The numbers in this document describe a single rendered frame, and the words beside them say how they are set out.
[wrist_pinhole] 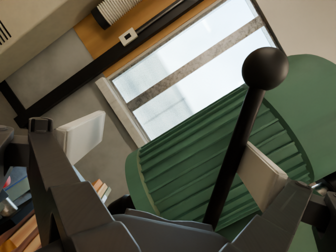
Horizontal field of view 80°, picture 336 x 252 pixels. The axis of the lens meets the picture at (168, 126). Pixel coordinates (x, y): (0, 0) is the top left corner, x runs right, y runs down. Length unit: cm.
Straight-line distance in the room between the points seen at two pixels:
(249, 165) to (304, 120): 12
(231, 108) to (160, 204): 16
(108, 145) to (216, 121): 162
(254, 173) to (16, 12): 182
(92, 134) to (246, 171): 13
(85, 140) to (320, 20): 196
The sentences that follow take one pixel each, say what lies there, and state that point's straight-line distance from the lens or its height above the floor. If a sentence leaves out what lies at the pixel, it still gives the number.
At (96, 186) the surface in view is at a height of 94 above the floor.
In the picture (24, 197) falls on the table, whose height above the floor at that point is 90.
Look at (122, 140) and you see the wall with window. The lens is 181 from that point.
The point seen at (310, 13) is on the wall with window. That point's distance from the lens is 201.
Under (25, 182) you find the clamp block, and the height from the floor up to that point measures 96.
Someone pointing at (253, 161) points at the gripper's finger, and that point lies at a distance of 17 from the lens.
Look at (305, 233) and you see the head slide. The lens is 37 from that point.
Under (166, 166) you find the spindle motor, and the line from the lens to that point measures 28.
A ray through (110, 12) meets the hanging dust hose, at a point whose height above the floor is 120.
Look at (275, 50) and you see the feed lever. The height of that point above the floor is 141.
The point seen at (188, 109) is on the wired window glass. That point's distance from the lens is 176.
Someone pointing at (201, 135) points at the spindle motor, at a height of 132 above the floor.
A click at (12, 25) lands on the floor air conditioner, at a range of 187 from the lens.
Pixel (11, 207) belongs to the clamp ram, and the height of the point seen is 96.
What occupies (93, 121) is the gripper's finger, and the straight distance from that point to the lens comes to 17.
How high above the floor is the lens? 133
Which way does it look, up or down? 9 degrees down
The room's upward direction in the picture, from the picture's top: 58 degrees clockwise
